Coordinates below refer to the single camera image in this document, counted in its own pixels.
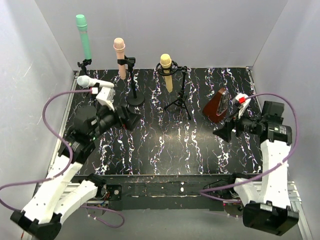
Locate black round base stand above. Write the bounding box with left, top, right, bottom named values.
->
left=117, top=56, right=145, bottom=107

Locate white microphone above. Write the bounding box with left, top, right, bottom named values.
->
left=76, top=75, right=115, bottom=89

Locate black tripod clip stand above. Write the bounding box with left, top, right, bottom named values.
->
left=77, top=59, right=92, bottom=76

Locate yellow microphone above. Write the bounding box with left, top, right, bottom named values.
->
left=160, top=53, right=173, bottom=93

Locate pink microphone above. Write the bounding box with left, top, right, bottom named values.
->
left=113, top=37, right=126, bottom=80

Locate green microphone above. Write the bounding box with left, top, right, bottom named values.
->
left=75, top=14, right=92, bottom=60

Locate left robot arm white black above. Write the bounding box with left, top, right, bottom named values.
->
left=10, top=105, right=141, bottom=240

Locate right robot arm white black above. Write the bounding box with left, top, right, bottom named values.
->
left=213, top=101, right=299, bottom=236

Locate brown wooden metronome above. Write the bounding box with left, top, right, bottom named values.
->
left=202, top=87, right=230, bottom=124

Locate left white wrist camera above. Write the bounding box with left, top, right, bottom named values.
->
left=96, top=87, right=116, bottom=111

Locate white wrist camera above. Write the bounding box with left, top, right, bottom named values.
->
left=232, top=93, right=251, bottom=120
left=96, top=87, right=116, bottom=111

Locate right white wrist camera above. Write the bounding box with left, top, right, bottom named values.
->
left=232, top=93, right=251, bottom=120

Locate black shock mount tripod stand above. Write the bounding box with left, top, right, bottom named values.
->
left=155, top=59, right=193, bottom=120

